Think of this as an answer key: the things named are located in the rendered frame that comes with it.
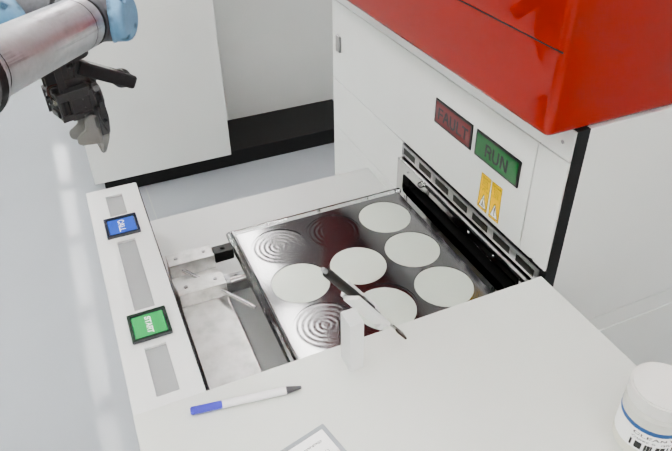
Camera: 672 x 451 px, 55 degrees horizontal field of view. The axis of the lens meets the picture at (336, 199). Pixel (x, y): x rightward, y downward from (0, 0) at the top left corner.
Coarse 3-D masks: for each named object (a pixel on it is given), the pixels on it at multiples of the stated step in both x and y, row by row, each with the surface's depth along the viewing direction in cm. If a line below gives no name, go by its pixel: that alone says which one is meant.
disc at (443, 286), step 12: (420, 276) 110; (432, 276) 110; (444, 276) 110; (456, 276) 110; (420, 288) 107; (432, 288) 107; (444, 288) 107; (456, 288) 107; (468, 288) 107; (432, 300) 105; (444, 300) 105; (456, 300) 105
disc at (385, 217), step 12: (372, 204) 128; (384, 204) 128; (396, 204) 128; (360, 216) 124; (372, 216) 124; (384, 216) 124; (396, 216) 124; (408, 216) 124; (372, 228) 121; (384, 228) 121; (396, 228) 121
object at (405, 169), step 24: (408, 168) 131; (408, 192) 136; (432, 192) 124; (432, 216) 129; (456, 216) 118; (456, 240) 122; (480, 240) 112; (480, 264) 117; (504, 264) 107; (504, 288) 111
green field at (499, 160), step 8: (480, 136) 106; (480, 144) 106; (488, 144) 104; (480, 152) 107; (488, 152) 105; (496, 152) 103; (504, 152) 101; (488, 160) 105; (496, 160) 103; (504, 160) 101; (512, 160) 99; (496, 168) 104; (504, 168) 102; (512, 168) 100; (504, 176) 102; (512, 176) 100
